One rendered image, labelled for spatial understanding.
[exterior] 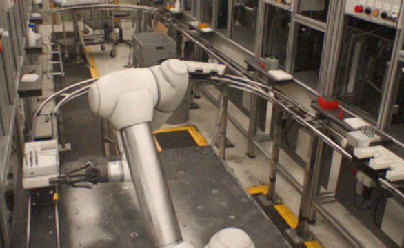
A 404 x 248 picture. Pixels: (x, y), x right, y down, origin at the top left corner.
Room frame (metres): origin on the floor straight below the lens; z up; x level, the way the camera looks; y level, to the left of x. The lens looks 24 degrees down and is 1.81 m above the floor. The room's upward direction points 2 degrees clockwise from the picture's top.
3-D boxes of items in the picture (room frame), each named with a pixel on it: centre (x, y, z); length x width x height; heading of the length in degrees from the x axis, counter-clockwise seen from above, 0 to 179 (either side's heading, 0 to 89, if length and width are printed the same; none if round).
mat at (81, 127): (5.57, 1.69, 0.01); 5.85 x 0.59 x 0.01; 19
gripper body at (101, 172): (1.56, 0.42, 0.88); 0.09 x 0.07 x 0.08; 109
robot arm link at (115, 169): (1.58, 0.36, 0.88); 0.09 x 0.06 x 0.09; 19
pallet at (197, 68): (3.20, 0.01, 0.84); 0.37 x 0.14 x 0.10; 77
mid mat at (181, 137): (3.49, 0.17, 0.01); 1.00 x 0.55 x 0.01; 19
